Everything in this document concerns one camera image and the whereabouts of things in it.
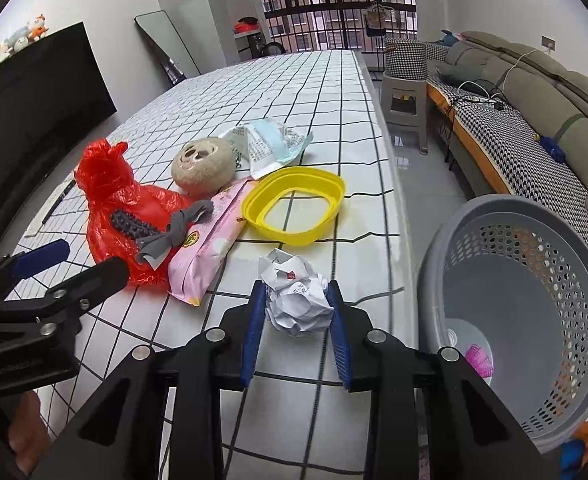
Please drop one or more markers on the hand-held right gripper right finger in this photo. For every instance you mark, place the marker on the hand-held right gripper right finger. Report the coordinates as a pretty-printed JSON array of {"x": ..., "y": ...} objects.
[{"x": 340, "y": 340}]

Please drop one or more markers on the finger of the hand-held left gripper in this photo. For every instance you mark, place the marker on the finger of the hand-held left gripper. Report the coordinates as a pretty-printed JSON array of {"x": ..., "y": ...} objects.
[
  {"x": 94, "y": 282},
  {"x": 41, "y": 257}
]

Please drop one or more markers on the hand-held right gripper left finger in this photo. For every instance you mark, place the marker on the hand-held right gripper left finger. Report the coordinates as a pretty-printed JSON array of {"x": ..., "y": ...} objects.
[{"x": 255, "y": 330}]

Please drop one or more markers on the white paper ball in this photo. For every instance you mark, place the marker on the white paper ball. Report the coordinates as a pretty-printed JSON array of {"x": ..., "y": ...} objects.
[{"x": 299, "y": 305}]

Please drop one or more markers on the red plastic bag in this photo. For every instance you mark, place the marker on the red plastic bag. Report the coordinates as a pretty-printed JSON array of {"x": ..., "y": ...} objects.
[{"x": 109, "y": 200}]

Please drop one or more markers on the grey perforated plastic basket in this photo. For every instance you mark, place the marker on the grey perforated plastic basket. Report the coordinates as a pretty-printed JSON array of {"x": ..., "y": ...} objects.
[{"x": 523, "y": 280}]

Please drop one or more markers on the person's left hand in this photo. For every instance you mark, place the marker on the person's left hand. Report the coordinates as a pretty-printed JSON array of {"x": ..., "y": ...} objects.
[{"x": 24, "y": 430}]

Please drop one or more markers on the dark studded rubber strip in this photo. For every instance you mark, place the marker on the dark studded rubber strip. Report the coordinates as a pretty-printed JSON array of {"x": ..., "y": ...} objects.
[{"x": 134, "y": 225}]

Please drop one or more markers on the pink wet wipes packet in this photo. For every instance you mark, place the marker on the pink wet wipes packet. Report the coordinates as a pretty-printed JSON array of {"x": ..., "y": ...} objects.
[{"x": 209, "y": 245}]

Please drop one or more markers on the magenta striped wrapper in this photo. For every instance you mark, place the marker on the magenta striped wrapper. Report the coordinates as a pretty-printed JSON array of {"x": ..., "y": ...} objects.
[{"x": 479, "y": 360}]

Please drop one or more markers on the black flat television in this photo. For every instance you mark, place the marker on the black flat television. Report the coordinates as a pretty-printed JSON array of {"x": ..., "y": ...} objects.
[{"x": 34, "y": 110}]

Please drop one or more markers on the yellow collapsible bowl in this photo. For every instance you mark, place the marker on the yellow collapsible bowl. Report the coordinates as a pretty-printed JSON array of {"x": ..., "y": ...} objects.
[{"x": 294, "y": 175}]

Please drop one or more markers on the packaged blue face mask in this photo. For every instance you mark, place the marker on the packaged blue face mask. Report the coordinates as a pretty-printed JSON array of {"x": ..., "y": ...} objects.
[{"x": 269, "y": 150}]

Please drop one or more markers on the orange and white plush toy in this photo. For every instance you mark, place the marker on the orange and white plush toy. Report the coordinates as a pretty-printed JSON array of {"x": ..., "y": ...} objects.
[{"x": 38, "y": 27}]

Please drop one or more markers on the grey plastic stool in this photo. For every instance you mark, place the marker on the grey plastic stool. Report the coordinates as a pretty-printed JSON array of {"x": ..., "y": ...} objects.
[{"x": 404, "y": 92}]

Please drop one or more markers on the houndstooth sofa cover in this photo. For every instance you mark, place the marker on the houndstooth sofa cover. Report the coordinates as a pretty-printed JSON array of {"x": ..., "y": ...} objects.
[{"x": 503, "y": 135}]

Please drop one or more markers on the orange and blue object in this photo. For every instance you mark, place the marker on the orange and blue object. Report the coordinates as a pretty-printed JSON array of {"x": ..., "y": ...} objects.
[{"x": 583, "y": 445}]

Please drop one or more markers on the black power adapter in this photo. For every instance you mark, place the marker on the black power adapter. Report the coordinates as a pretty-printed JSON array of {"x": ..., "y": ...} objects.
[{"x": 499, "y": 106}]

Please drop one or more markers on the blue folded umbrella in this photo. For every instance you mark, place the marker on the blue folded umbrella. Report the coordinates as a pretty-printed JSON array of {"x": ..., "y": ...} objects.
[{"x": 552, "y": 147}]

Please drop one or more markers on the houndstooth cushion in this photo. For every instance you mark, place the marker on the houndstooth cushion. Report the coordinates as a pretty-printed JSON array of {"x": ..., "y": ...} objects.
[{"x": 404, "y": 60}]

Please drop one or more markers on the beige garment on hanger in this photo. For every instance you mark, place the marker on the beige garment on hanger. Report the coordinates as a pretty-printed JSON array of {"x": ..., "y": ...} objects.
[{"x": 376, "y": 22}]

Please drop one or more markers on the blue stuffed toy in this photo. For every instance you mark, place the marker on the blue stuffed toy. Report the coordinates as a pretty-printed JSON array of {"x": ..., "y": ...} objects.
[{"x": 448, "y": 39}]

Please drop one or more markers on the black window security grille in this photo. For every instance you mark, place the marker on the black window security grille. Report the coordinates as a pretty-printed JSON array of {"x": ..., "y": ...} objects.
[{"x": 334, "y": 15}]

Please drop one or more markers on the olive grey sofa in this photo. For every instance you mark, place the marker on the olive grey sofa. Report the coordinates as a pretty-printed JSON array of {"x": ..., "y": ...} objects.
[{"x": 548, "y": 90}]

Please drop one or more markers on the leaning wall mirror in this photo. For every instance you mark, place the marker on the leaning wall mirror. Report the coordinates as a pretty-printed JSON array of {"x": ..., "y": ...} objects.
[{"x": 166, "y": 45}]

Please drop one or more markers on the wall socket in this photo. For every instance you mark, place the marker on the wall socket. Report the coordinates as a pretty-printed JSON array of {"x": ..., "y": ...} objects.
[{"x": 548, "y": 44}]

